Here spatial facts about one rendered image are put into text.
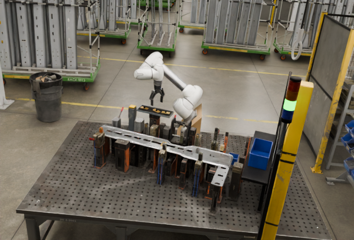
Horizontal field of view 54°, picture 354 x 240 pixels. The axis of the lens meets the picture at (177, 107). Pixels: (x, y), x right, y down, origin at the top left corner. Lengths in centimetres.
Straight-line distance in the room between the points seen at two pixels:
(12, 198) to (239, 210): 259
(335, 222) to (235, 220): 175
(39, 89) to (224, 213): 361
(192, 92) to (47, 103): 269
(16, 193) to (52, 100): 183
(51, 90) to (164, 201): 314
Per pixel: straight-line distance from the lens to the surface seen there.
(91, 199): 320
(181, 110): 393
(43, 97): 580
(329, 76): 519
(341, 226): 457
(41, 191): 336
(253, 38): 1039
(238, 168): 308
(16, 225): 415
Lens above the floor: 273
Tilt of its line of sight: 25 degrees down
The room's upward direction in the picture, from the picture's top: 5 degrees clockwise
